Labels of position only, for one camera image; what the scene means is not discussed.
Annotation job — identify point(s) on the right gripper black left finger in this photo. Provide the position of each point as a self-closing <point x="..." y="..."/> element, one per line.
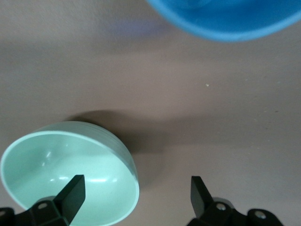
<point x="70" y="200"/>

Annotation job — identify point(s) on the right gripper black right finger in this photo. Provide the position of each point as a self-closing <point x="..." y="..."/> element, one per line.
<point x="202" y="202"/>

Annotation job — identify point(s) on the green bowl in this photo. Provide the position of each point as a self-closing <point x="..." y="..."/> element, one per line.
<point x="35" y="164"/>

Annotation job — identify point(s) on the blue bowl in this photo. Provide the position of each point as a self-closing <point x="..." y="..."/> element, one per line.
<point x="223" y="18"/>

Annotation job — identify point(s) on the brown table mat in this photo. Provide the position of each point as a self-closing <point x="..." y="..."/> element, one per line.
<point x="164" y="94"/>

